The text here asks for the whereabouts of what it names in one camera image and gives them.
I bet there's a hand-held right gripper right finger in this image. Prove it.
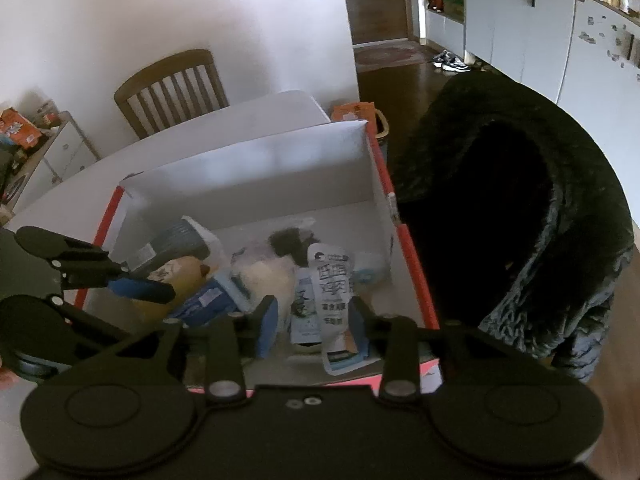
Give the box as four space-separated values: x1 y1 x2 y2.
349 296 541 404

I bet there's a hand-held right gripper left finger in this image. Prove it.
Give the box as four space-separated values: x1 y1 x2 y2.
100 294 280 406

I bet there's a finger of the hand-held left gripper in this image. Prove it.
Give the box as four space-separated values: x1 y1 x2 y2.
52 296 130 367
14 226 177 306

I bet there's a tan bread packet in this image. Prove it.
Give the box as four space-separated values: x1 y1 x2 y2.
135 256 212 323

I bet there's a white bread bag blue print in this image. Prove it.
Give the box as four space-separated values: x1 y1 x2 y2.
231 245 301 313

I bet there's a white packet large black print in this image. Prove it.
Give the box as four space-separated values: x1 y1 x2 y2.
291 242 382 376

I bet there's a white teal packet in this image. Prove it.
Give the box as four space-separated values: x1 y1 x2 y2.
124 216 223 281

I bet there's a blue snack packet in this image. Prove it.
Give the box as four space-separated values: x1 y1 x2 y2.
167 272 253 330

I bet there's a black snack packet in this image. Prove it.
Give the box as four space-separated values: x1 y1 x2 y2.
267 227 321 266

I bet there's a red cardboard shoebox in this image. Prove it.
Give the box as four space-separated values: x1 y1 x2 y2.
74 119 442 397

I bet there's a white desktop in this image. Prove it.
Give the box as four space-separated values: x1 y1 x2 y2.
0 90 333 480

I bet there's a white sideboard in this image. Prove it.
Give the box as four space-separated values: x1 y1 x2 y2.
0 110 101 216

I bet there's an orange bag in basket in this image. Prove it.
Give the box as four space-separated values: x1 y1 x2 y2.
327 101 391 161

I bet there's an orange snack bag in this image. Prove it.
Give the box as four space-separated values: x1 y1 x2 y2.
0 107 43 151

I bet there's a black coat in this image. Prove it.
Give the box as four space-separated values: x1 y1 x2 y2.
387 72 636 386

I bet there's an orange packet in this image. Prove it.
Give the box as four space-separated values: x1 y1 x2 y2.
332 102 376 122

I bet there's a wooden chair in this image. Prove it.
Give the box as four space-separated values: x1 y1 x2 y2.
114 49 231 140

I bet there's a white shelf cabinet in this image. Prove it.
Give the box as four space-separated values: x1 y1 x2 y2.
425 0 640 121

